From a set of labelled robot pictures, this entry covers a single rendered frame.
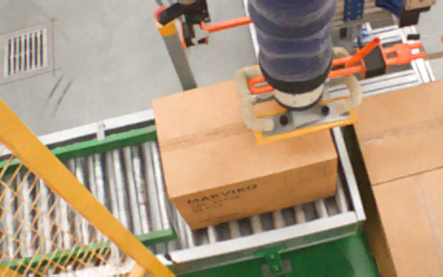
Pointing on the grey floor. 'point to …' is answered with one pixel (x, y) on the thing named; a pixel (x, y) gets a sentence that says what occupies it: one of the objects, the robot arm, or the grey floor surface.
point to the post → (177, 55)
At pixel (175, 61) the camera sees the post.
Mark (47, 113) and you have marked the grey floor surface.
